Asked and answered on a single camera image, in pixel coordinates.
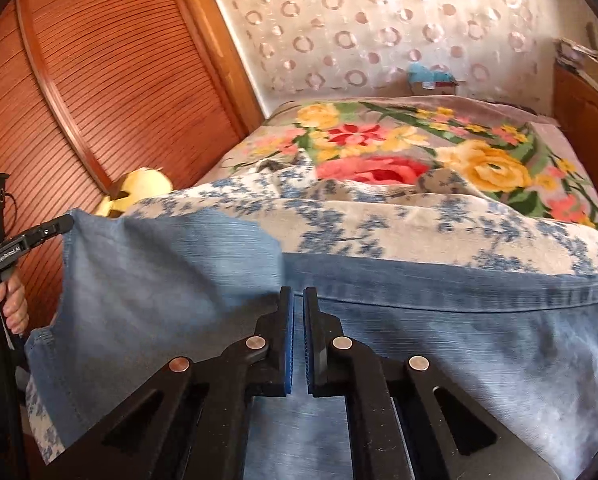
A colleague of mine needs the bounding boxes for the circle-patterned sheer wall curtain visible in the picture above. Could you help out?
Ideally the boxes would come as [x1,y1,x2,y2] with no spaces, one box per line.
[199,0,598,107]

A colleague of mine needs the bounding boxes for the blue floral white quilt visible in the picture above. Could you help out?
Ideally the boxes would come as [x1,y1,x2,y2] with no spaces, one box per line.
[26,157,598,463]

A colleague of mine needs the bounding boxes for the person's left hand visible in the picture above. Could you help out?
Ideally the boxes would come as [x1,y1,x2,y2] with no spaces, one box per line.
[0,272,29,337]

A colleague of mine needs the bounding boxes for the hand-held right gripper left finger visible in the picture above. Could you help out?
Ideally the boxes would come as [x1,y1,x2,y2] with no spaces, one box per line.
[44,286,295,480]

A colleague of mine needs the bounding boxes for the yellow plush toy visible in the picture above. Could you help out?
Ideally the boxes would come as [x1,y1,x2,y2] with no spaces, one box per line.
[98,167,172,218]

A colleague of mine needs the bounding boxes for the blue denim pants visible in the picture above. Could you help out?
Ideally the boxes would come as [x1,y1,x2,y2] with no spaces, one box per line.
[24,208,598,480]

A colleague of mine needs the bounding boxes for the stack of papers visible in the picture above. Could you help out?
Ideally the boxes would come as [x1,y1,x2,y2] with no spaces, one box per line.
[554,36,598,68]

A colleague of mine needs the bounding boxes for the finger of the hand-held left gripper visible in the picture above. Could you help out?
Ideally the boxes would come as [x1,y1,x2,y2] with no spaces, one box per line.
[22,213,75,250]

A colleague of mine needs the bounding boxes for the colourful flower blanket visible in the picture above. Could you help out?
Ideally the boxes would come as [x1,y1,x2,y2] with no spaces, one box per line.
[214,95,598,241]

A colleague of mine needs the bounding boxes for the wooden low cabinet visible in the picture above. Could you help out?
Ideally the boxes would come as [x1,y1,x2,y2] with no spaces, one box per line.
[551,62,598,241]

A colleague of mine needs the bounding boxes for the cardboard box with blue cloth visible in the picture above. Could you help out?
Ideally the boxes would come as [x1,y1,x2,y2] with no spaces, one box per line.
[406,62,457,96]

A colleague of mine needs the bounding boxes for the wooden slatted wardrobe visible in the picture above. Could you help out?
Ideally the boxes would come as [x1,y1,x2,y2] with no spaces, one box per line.
[0,0,265,331]

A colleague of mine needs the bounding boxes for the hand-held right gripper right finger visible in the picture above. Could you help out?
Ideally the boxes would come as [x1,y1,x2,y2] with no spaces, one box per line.
[303,287,560,480]

